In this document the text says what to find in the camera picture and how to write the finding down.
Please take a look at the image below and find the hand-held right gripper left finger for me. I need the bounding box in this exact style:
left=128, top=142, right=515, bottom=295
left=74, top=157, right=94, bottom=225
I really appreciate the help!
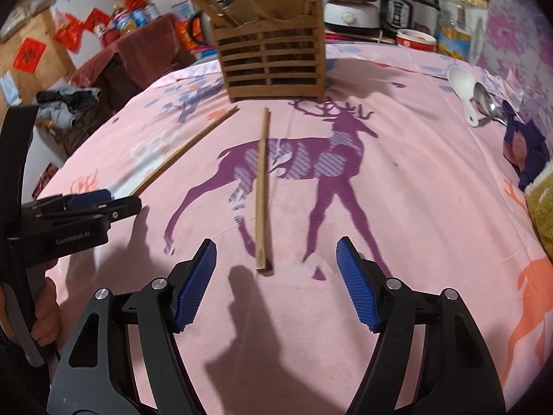
left=47, top=239, right=217, bottom=415

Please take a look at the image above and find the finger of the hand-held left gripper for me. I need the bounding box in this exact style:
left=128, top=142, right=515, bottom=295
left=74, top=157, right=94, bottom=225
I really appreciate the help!
left=37, top=189, right=110, bottom=212
left=65, top=196, right=142, bottom=224

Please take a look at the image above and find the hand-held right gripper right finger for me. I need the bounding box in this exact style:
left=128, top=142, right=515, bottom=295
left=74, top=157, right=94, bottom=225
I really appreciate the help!
left=336, top=237, right=507, bottom=415

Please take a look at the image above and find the plain wooden chopstick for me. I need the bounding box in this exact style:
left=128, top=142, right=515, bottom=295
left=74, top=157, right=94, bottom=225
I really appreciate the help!
left=130, top=104, right=240, bottom=197
left=255, top=107, right=273, bottom=274

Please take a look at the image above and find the wooden slatted utensil holder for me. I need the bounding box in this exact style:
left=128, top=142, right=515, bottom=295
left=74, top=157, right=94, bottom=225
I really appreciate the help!
left=213, top=0, right=328, bottom=103

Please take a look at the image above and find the person's left hand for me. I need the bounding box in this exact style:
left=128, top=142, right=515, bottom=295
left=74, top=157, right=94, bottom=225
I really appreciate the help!
left=31, top=277, right=59, bottom=347

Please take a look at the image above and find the pile of grey clothes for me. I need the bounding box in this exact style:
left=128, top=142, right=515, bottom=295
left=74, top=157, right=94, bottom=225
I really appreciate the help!
left=34, top=87, right=103, bottom=129

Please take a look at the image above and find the pink deer print bedsheet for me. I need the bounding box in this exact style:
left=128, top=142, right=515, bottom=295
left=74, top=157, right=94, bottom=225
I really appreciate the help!
left=32, top=43, right=553, bottom=415

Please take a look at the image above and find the blue face mask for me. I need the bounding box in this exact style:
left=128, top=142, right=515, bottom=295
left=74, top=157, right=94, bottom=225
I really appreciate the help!
left=0, top=73, right=21, bottom=105

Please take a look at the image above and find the dark red cloth covered table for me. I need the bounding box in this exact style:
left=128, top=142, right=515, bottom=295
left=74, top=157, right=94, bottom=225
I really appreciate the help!
left=70, top=13, right=196, bottom=92

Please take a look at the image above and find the red paper decoration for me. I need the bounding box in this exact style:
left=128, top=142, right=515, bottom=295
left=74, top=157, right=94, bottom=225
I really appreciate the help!
left=12, top=38, right=45, bottom=71
left=83, top=8, right=112, bottom=32

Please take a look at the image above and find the row of blue cans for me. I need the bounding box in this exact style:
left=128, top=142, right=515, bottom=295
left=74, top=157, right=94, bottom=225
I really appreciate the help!
left=109, top=2, right=159, bottom=38

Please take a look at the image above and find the orange snack bag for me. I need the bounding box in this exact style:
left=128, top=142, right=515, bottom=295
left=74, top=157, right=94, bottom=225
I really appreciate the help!
left=176, top=9, right=217, bottom=51

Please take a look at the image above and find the yellow green towel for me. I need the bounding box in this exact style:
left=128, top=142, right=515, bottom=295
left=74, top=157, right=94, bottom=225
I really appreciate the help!
left=524, top=173, right=553, bottom=265

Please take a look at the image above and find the dark blue cloth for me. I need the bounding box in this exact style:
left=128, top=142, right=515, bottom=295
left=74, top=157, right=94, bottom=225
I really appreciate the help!
left=502, top=101, right=550, bottom=192

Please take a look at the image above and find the white plastic spoon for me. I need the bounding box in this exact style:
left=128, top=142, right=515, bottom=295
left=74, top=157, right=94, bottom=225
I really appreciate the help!
left=446, top=67, right=483, bottom=128

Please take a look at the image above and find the metal spoon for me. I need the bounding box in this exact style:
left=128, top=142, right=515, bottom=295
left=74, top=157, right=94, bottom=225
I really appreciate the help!
left=472, top=82, right=509, bottom=127

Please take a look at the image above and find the red and white bowl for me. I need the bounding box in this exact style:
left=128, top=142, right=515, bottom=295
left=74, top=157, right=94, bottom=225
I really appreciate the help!
left=394, top=29, right=439, bottom=53

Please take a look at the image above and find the small white cooker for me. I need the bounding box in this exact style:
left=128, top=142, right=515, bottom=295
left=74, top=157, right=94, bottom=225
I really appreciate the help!
left=323, top=0, right=382, bottom=34

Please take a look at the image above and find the clear oil bottle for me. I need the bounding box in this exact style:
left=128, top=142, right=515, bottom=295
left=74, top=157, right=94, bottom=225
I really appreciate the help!
left=435, top=0, right=475, bottom=60

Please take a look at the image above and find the black steel pressure cooker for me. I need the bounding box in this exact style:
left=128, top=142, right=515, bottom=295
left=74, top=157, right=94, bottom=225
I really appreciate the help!
left=379, top=0, right=440, bottom=40

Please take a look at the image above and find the purple floral blanket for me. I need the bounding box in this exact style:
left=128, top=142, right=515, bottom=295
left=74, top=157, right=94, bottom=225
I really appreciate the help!
left=470, top=0, right=553, bottom=100

